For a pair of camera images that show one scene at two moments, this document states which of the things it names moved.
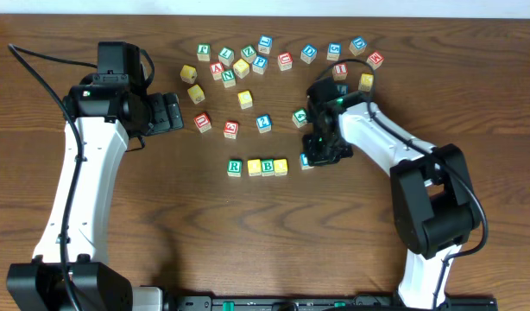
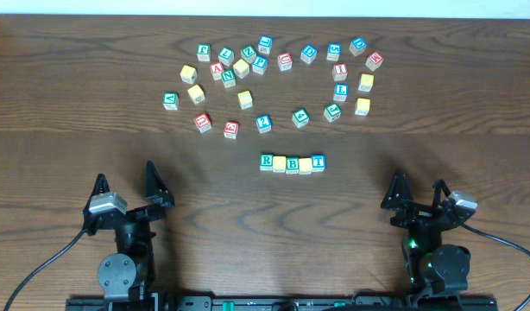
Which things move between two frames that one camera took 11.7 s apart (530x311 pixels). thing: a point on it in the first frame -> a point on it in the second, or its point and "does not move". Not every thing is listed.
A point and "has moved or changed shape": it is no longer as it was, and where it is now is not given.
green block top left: (204, 52) does not move
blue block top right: (357, 45) does not move
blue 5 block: (334, 50) does not move
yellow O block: (280, 167) -> (306, 166)
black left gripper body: (162, 114) -> (133, 213)
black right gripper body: (320, 149) -> (418, 214)
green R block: (234, 168) -> (266, 161)
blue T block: (304, 161) has moved or changed shape
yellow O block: (254, 168) -> (279, 164)
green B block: (268, 168) -> (292, 165)
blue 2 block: (264, 123) does not move
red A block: (217, 69) does not move
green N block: (229, 78) does not move
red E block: (230, 130) does not move
